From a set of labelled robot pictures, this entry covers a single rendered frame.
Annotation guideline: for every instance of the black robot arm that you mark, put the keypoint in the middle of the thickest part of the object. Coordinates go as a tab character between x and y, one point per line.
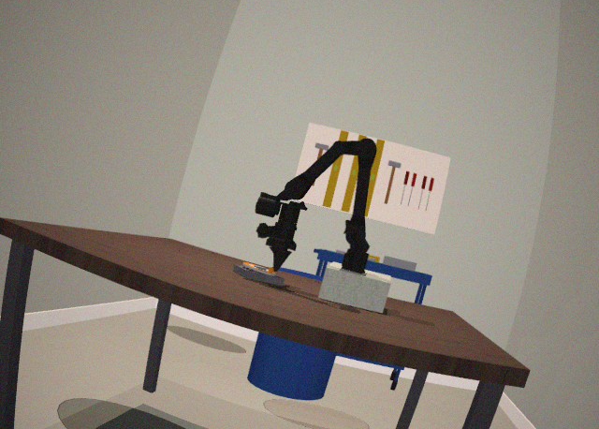
355	258

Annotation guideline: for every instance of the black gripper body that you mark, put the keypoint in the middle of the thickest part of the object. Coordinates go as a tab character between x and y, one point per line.
284	236

